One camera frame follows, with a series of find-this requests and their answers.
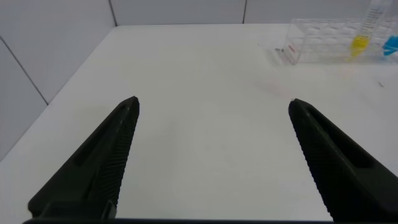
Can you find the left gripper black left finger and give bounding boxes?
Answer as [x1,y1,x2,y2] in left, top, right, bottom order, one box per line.
[27,95,141,220]

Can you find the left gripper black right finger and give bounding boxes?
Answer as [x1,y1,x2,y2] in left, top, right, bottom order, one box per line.
[288,98,398,223]

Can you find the yellow pigment test tube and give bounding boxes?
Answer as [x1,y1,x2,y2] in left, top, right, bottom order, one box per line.
[348,0,393,59]

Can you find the blue pigment test tube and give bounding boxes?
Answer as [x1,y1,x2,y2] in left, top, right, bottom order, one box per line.
[381,35,398,57]

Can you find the clear acrylic test tube rack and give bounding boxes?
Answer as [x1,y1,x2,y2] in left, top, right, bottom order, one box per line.
[281,17,398,65]

